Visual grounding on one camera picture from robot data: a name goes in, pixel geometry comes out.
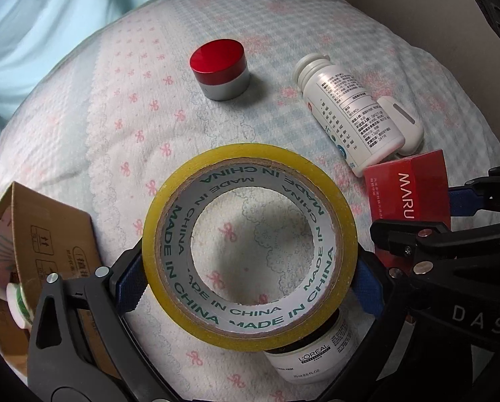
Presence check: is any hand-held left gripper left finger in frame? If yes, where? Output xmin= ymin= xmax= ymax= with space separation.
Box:
xmin=27 ymin=239 xmax=179 ymax=402

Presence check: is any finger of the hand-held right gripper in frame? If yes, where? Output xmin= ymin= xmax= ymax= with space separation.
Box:
xmin=448 ymin=165 xmax=500 ymax=218
xmin=369 ymin=218 xmax=455 ymax=269

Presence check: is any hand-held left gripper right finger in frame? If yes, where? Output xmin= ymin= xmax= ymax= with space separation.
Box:
xmin=317 ymin=253 xmax=427 ymax=402

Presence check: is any yellow tape roll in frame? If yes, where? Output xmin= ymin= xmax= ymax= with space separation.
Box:
xmin=142 ymin=143 xmax=358 ymax=352

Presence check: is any red cardboard box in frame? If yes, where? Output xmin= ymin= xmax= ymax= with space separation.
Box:
xmin=364 ymin=149 xmax=451 ymax=269

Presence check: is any white cream jar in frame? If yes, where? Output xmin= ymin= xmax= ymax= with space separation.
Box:
xmin=263 ymin=308 xmax=359 ymax=384

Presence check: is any brown cardboard box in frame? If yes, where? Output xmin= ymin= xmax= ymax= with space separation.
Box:
xmin=0 ymin=181 xmax=123 ymax=386

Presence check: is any small white plastic device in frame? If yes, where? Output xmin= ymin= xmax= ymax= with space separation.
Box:
xmin=376 ymin=96 xmax=424 ymax=156

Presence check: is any white and green roll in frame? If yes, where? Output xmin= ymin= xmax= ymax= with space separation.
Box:
xmin=6 ymin=282 xmax=36 ymax=330

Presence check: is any white pill bottle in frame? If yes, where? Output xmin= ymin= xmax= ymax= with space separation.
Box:
xmin=294 ymin=53 xmax=405 ymax=178

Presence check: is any white quilt with pink bows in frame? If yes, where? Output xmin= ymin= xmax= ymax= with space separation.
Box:
xmin=0 ymin=0 xmax=500 ymax=402

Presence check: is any red-lidded silver jar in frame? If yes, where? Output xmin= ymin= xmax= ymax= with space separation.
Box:
xmin=190 ymin=39 xmax=251 ymax=101

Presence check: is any light blue sheet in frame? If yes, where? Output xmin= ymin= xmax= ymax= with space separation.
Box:
xmin=0 ymin=0 xmax=168 ymax=147

